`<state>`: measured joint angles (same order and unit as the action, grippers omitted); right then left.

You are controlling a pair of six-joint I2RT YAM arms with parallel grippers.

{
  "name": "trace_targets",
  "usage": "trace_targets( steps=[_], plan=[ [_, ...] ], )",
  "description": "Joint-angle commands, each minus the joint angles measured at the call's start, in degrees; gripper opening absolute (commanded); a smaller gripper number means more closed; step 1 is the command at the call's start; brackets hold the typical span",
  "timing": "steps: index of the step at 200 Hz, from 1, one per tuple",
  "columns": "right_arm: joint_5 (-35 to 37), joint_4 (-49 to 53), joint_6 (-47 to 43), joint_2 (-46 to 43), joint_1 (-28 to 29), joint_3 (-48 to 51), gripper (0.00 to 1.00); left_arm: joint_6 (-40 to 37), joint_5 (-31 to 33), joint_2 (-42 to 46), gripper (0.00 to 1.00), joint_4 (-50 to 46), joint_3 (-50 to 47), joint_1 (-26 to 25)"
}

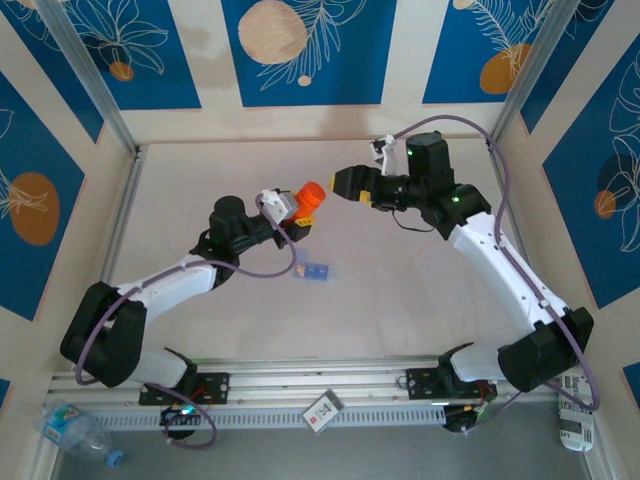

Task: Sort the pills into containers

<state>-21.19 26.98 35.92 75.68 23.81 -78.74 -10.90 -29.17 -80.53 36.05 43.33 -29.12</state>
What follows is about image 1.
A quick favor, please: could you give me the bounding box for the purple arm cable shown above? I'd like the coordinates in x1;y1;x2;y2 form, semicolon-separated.
392;114;601;436
74;194;299;448

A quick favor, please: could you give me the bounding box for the newspaper wrapped package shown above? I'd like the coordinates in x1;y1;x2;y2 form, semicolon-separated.
557;372;596;454

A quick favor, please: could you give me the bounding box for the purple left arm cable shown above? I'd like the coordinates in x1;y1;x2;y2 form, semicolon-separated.
74;194;299;448

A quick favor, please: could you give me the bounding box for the orange pill bottle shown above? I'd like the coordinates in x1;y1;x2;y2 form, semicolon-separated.
293;180;328;215

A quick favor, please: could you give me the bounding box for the blue translucent pill organizer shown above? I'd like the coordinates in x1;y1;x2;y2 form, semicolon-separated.
293;248;337;282

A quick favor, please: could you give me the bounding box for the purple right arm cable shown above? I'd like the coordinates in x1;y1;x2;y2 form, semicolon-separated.
392;114;601;436

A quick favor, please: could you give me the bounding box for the white and red card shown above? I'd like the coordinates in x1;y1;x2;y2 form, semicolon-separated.
302;388;345;434

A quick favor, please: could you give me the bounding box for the aluminium side rail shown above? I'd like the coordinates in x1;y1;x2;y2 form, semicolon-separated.
487;142;564;361
74;145;147;371

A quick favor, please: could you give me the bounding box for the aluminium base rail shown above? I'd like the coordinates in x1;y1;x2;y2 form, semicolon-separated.
47;352;584;416

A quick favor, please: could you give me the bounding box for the aluminium frame post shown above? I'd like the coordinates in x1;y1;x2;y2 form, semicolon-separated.
487;0;587;150
37;0;141;157

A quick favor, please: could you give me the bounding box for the clear plastic water bottle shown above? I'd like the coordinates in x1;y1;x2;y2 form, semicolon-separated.
34;403;125;469

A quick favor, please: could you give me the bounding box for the grey slotted cable duct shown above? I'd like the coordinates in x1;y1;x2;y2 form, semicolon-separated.
84;404;449;432

